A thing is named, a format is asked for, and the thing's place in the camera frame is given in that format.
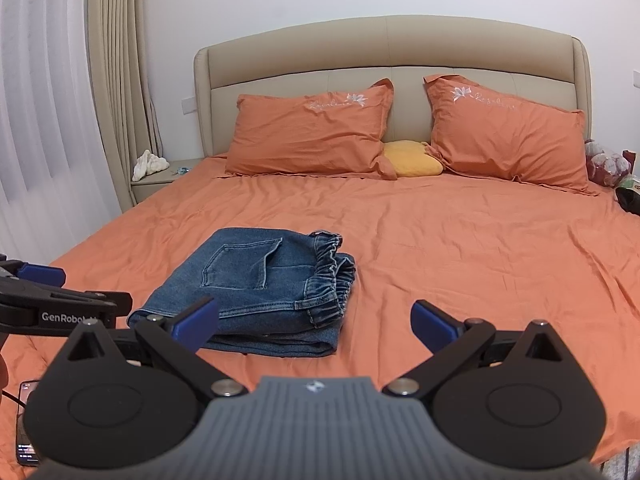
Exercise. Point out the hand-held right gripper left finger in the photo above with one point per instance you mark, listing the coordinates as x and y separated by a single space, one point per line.
196 324

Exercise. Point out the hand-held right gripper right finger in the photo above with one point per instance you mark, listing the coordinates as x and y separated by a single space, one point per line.
435 324

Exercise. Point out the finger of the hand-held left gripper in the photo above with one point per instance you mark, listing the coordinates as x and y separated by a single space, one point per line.
42 276
119 305

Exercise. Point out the blue denim pants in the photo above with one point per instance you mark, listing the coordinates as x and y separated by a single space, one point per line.
260 280

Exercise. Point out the bed with orange sheet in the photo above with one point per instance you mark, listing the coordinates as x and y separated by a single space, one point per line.
450 260

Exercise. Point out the black smartphone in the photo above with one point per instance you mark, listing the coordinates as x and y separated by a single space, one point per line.
27 425

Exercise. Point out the beige nightstand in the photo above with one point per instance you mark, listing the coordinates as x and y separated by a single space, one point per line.
160 185

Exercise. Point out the white cloth on nightstand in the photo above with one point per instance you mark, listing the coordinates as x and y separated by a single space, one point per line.
149 164

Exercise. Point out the small blue item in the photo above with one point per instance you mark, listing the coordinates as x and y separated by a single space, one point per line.
182 170

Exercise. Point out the small yellow cushion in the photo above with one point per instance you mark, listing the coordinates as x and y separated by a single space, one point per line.
411 160

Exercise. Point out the orange embroidered pillow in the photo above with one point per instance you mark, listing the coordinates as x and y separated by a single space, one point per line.
505 135
310 135

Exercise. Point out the beige pleated curtain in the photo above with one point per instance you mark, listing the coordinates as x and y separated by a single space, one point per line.
125 70

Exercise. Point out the dark bag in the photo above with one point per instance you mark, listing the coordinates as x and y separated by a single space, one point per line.
629 197

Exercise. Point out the clear plastic bag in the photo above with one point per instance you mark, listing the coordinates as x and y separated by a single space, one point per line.
606 165

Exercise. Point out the red box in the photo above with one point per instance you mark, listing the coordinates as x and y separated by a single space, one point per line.
632 160

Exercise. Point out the beige padded headboard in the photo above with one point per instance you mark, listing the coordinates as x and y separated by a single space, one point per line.
400 50

